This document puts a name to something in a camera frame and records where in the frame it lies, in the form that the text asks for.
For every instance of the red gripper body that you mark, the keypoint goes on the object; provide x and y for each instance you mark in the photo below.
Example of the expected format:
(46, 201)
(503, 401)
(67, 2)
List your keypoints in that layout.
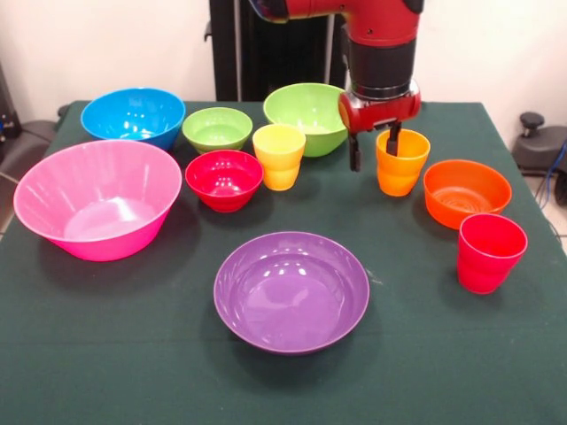
(381, 113)

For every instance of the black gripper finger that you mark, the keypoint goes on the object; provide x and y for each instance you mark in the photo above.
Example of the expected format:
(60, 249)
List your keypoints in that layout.
(393, 141)
(355, 157)

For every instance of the orange plastic cup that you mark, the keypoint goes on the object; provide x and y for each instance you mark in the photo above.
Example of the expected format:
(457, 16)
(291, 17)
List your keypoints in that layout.
(401, 177)

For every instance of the large green plastic bowl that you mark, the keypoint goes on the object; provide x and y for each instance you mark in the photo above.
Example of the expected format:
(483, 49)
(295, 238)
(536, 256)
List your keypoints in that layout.
(305, 110)

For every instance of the purple plastic bowl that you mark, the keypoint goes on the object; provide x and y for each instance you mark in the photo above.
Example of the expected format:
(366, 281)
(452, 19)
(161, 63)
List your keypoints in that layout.
(292, 301)

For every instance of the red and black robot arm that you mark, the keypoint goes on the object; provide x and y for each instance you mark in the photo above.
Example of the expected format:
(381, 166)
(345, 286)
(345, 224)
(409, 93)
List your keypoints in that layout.
(381, 44)

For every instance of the yellow plastic cup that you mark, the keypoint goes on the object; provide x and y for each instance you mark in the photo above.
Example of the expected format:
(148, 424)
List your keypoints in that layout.
(279, 172)

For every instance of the orange plastic bowl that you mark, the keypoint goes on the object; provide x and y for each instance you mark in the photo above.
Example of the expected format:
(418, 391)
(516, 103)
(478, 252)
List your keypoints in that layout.
(465, 190)

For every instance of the small red plastic bowl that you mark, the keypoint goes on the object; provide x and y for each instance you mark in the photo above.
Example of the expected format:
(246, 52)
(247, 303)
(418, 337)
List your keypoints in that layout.
(223, 177)

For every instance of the small green plastic bowl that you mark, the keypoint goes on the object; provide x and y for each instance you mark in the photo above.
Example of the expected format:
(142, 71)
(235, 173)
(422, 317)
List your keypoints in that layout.
(217, 128)

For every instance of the red plastic cup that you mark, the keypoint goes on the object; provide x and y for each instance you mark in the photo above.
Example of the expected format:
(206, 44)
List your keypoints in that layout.
(487, 265)

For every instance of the blue plastic bowl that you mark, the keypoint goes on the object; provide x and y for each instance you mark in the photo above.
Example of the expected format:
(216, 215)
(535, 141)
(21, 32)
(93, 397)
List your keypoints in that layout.
(133, 110)

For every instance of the dark green table cloth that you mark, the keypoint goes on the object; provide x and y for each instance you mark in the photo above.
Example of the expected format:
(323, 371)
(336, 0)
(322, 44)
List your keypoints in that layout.
(283, 376)

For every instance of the large pink plastic bowl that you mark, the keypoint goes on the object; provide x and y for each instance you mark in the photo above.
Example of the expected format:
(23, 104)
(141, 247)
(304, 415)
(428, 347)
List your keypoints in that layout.
(111, 177)

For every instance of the black pedestal leg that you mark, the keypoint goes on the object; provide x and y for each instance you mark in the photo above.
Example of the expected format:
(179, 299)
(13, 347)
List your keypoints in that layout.
(26, 146)
(540, 150)

